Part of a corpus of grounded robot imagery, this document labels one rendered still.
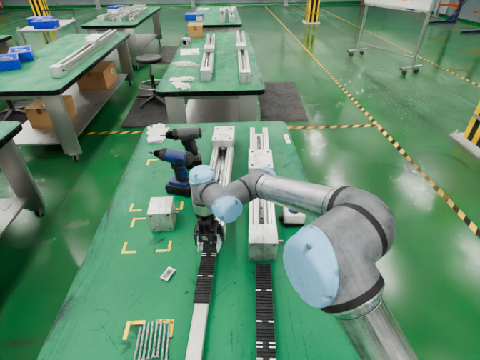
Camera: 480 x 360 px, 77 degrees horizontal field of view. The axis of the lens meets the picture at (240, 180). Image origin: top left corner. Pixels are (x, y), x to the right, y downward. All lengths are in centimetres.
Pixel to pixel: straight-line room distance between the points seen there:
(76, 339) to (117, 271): 24
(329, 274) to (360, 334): 12
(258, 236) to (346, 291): 60
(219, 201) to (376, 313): 45
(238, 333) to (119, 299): 39
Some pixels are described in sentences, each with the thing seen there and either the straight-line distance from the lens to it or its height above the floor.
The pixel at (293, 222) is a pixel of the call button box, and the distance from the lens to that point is 122.
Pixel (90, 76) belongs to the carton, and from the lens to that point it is 471.
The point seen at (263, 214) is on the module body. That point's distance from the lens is 119.
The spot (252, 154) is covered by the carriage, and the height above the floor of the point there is 90.
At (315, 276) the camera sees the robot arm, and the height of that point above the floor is 126.
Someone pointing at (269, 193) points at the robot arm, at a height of 115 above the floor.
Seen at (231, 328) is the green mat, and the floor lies 78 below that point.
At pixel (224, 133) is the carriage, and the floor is 90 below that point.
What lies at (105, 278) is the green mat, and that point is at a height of 78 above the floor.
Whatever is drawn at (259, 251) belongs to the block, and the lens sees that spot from 107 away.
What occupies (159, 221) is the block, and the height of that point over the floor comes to 83.
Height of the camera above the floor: 164
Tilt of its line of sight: 36 degrees down
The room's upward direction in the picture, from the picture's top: 1 degrees counter-clockwise
